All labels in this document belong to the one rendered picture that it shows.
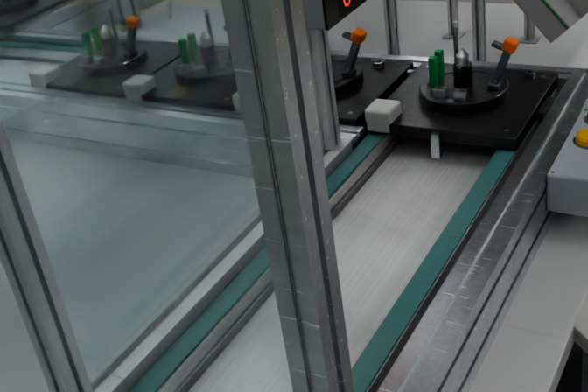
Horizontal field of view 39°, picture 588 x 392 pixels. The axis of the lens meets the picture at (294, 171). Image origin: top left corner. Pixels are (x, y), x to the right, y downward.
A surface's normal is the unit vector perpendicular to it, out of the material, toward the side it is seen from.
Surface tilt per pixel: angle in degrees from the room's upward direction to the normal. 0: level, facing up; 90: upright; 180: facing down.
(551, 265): 0
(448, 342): 0
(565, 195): 90
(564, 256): 0
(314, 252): 90
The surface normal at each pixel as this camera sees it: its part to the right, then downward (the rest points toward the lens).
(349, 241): -0.14, -0.87
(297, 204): -0.48, 0.48
